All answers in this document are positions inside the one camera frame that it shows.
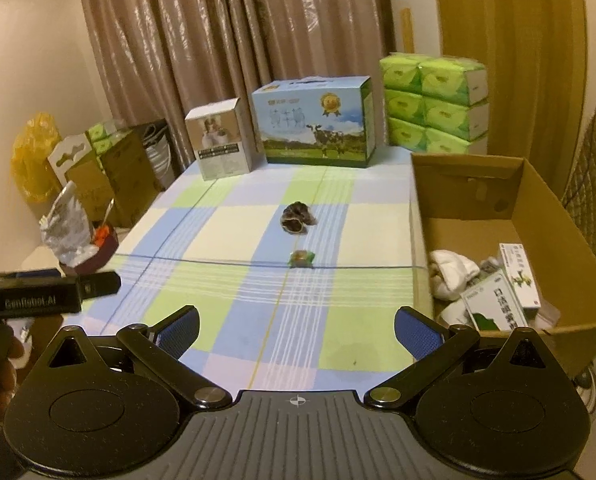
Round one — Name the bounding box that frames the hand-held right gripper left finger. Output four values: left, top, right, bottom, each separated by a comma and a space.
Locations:
48, 305, 231, 411

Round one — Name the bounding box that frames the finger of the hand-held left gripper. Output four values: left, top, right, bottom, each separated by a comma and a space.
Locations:
73, 271, 121, 302
0, 269, 64, 286

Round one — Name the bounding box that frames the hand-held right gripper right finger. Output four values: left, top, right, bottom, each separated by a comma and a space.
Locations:
363, 305, 554, 411

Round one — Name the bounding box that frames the white towel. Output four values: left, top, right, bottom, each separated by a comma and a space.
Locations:
428, 249, 481, 326

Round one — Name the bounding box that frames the green medicine box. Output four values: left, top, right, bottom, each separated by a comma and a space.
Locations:
460, 269, 529, 333

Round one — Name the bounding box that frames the white medicine box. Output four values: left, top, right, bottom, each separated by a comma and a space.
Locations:
498, 242, 542, 311

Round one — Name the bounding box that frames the clear plastic packet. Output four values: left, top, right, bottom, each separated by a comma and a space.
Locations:
528, 300, 561, 331

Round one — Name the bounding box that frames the large brown cardboard box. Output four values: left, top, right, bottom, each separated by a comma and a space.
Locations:
409, 152, 596, 378

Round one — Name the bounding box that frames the dark red bowl with spoon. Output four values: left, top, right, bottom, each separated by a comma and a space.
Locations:
60, 232, 120, 277

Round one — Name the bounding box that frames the white crumpled plastic bag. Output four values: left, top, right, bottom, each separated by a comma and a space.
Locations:
38, 180, 91, 266

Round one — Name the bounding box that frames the checkered tablecloth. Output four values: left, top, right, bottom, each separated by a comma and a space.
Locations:
58, 145, 439, 396

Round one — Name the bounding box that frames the small brown cardboard box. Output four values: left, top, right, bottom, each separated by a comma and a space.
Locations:
98, 120, 171, 228

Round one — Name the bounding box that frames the white and gold cutout box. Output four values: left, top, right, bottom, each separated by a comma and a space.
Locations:
47, 135, 116, 211

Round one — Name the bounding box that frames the yellow plastic bag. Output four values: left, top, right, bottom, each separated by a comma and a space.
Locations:
10, 112, 63, 204

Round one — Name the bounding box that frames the white bucket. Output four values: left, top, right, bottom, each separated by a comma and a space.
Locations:
143, 120, 179, 191

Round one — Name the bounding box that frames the small green tissue pack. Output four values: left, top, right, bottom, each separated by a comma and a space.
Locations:
87, 121, 129, 156

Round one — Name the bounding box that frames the dark hair scrunchie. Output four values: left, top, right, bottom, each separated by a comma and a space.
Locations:
279, 201, 320, 235

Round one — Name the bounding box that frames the white product box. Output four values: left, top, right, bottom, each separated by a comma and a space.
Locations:
184, 96, 255, 182

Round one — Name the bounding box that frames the stack of green tissue packs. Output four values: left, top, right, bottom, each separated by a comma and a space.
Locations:
378, 52, 490, 156

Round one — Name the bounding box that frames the blue cow print carton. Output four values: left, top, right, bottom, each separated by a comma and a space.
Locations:
251, 76, 377, 168

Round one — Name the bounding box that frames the brown curtain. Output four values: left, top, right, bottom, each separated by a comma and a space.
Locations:
75, 0, 396, 176

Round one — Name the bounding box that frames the wooden stick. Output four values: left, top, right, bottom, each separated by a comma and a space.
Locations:
400, 7, 413, 56

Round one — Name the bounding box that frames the wooden door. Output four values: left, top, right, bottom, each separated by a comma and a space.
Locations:
430, 0, 591, 171

